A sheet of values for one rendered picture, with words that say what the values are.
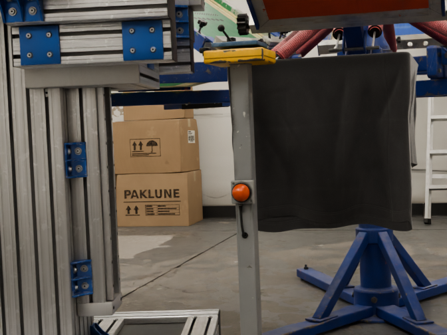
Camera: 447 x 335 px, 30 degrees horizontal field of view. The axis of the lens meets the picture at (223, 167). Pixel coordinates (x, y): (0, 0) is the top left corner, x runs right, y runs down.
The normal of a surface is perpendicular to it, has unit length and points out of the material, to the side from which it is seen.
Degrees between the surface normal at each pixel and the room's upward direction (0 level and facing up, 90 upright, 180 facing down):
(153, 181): 89
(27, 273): 90
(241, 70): 90
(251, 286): 90
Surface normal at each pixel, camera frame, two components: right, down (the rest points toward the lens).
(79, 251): -0.05, 0.06
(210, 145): -0.26, 0.07
